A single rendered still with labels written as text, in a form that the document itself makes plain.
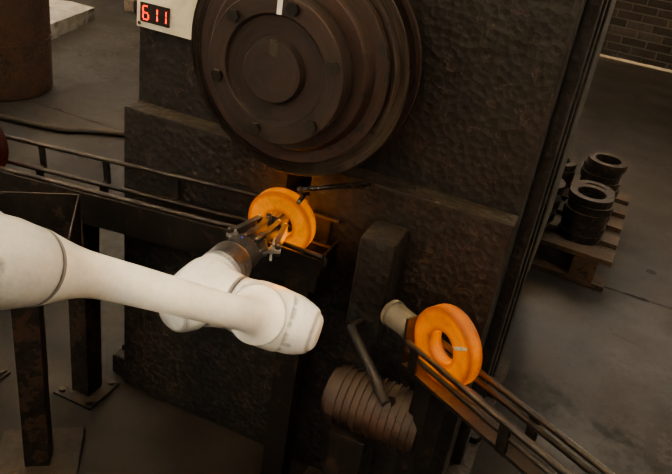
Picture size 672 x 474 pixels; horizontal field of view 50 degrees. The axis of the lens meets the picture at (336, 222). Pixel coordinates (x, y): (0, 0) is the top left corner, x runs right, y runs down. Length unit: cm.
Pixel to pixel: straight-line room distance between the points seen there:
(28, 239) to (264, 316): 45
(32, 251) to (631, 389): 219
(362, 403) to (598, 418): 117
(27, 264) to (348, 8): 74
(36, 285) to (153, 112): 97
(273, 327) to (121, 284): 29
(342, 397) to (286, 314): 35
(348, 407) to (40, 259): 82
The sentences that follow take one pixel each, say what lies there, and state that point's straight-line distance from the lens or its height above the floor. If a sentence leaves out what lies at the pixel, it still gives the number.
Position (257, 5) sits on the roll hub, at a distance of 135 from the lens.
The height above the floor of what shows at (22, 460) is 1.
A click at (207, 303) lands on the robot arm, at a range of 111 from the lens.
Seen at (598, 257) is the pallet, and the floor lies 14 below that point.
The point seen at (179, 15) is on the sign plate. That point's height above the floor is 111.
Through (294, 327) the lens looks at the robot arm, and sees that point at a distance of 123.
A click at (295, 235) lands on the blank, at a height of 73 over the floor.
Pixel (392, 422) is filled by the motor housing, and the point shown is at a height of 50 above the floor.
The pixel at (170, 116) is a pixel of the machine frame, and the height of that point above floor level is 87.
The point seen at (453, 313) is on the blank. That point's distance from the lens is 134.
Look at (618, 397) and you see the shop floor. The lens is 265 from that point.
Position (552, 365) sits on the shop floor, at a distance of 267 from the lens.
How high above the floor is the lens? 151
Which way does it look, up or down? 28 degrees down
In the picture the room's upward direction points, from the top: 9 degrees clockwise
